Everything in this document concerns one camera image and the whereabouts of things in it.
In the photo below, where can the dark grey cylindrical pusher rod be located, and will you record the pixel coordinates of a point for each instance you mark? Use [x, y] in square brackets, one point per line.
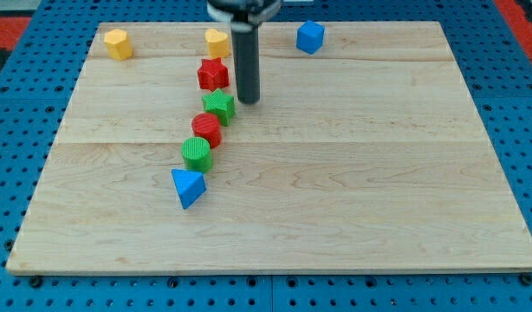
[245, 48]

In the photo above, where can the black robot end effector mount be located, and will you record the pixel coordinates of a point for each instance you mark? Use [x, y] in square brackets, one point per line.
[243, 11]

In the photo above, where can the yellow heart block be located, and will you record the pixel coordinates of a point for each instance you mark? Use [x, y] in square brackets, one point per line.
[217, 43]

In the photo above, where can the red star block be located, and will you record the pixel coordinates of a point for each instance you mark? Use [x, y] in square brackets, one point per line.
[213, 74]

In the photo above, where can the green star block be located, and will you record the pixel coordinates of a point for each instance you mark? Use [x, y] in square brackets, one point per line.
[220, 104]

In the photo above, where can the blue cube block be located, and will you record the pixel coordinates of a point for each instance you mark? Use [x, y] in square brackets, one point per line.
[309, 37]

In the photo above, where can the red cylinder block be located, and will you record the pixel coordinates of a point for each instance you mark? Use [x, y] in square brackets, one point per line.
[207, 126]

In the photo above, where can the yellow hexagon block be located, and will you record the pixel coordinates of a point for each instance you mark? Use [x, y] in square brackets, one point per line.
[118, 44]

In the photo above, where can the green cylinder block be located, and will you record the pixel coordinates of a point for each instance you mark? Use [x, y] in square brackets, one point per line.
[196, 154]

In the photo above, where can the blue triangle block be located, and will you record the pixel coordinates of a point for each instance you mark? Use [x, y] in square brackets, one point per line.
[190, 186]

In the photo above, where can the light wooden board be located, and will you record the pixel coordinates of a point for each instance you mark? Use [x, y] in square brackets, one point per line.
[366, 157]

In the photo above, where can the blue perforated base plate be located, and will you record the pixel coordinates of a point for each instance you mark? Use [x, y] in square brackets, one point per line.
[39, 77]

